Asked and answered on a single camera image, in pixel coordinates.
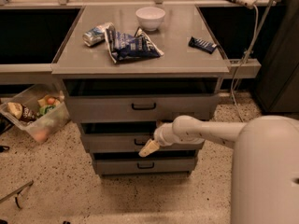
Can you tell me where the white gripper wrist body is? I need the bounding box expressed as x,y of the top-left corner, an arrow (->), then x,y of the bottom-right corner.
153,123 -> 179,147

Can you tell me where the grey drawer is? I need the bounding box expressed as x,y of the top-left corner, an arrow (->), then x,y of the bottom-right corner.
64,77 -> 219,123
92,150 -> 198,175
78,119 -> 206,153

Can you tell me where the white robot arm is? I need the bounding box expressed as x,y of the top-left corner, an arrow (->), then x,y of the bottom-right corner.
139,116 -> 299,224

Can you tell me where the grey bottom drawer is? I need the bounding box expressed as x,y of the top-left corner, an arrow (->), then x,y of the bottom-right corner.
92,150 -> 198,175

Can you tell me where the grey top drawer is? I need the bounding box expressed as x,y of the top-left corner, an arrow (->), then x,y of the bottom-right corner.
64,77 -> 219,123

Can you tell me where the blue chip bag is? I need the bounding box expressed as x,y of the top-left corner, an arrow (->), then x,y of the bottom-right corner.
105,27 -> 164,63

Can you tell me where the dark blue snack bar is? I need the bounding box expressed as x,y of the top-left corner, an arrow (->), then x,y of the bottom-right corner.
189,37 -> 217,54

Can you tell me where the white ceramic bowl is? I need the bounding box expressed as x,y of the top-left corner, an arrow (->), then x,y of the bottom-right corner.
135,7 -> 165,31

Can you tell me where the crushed silver soda can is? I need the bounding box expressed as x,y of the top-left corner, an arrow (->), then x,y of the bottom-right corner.
82,22 -> 114,47

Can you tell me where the orange fruit in bin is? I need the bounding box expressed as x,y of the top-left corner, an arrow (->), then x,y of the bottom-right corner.
47,97 -> 56,105

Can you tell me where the green packet in bin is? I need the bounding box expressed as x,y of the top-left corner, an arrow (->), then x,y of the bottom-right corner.
39,105 -> 55,116

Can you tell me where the clear plastic storage bin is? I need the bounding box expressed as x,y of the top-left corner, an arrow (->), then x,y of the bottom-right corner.
0,84 -> 69,143

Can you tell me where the dark cabinet on right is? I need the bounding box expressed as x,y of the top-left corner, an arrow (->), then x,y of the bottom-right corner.
253,0 -> 299,113

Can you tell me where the brown snack bag in bin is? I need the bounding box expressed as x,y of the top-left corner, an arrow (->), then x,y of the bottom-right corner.
7,102 -> 36,122

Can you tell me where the grey drawer cabinet frame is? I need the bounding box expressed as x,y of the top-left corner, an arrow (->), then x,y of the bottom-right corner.
53,5 -> 230,175

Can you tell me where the white power cable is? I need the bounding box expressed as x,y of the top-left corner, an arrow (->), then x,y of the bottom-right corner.
229,4 -> 260,123

